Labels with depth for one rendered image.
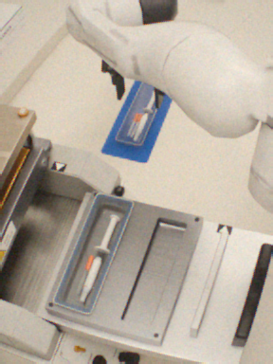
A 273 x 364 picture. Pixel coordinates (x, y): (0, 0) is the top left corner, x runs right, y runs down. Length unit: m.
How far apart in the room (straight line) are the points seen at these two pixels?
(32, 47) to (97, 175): 0.60
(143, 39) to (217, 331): 0.40
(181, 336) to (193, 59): 0.36
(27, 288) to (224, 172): 0.50
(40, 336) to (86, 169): 0.27
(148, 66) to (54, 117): 0.60
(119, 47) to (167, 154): 0.49
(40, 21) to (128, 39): 0.78
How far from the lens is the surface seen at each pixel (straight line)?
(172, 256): 0.82
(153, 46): 0.71
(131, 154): 1.20
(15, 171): 0.83
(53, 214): 0.93
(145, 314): 0.78
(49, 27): 1.47
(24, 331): 0.78
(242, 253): 0.83
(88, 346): 0.89
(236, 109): 0.62
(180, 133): 1.23
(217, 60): 0.63
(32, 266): 0.89
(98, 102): 1.30
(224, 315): 0.79
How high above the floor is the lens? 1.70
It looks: 55 degrees down
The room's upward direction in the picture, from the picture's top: 6 degrees counter-clockwise
